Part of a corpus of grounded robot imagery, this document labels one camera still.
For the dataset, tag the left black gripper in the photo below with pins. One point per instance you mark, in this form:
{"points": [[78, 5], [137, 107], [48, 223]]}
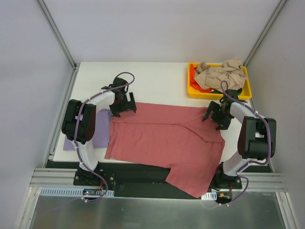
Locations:
{"points": [[124, 106]]}

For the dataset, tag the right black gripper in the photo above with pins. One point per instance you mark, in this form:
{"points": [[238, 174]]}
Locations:
{"points": [[218, 114]]}

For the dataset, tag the pink red t shirt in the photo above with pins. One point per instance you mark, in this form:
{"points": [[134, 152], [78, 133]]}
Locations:
{"points": [[172, 137]]}

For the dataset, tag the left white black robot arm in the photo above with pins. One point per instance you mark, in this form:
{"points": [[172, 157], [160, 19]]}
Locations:
{"points": [[80, 117]]}

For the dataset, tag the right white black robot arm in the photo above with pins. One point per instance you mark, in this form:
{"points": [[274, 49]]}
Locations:
{"points": [[256, 141]]}

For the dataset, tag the green t shirt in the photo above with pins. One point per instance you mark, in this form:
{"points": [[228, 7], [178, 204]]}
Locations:
{"points": [[238, 92]]}

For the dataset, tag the yellow plastic bin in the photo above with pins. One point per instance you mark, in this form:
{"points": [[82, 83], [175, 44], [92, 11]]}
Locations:
{"points": [[193, 93]]}

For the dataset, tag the folded lavender t shirt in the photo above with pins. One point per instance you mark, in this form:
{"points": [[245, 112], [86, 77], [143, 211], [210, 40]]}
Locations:
{"points": [[101, 135]]}

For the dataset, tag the orange t shirt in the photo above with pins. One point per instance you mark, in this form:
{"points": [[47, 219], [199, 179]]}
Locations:
{"points": [[194, 84]]}

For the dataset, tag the beige crumpled t shirt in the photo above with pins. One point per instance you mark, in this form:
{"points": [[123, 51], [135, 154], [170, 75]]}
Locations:
{"points": [[231, 71]]}

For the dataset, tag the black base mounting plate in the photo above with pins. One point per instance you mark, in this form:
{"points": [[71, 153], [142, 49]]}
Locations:
{"points": [[135, 180]]}

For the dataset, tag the right white cable duct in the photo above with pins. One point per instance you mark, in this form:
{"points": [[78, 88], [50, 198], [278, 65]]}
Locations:
{"points": [[209, 196]]}

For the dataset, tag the white cable duct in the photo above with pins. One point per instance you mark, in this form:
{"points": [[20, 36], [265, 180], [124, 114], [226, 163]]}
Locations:
{"points": [[209, 196], [75, 192]]}

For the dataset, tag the aluminium front frame rail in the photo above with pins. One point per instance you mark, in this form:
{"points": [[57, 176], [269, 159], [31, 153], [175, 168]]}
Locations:
{"points": [[59, 177]]}

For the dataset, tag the left aluminium corner post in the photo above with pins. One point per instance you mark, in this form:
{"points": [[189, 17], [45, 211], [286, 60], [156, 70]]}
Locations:
{"points": [[56, 33]]}

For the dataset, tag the aluminium corner post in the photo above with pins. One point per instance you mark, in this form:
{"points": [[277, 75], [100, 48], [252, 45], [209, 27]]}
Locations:
{"points": [[56, 33], [263, 34]]}

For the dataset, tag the left white cable duct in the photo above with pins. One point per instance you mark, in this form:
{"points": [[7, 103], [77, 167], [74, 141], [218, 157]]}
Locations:
{"points": [[75, 192]]}

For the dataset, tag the right aluminium corner post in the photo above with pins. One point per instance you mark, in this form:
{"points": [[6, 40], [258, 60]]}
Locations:
{"points": [[263, 34]]}

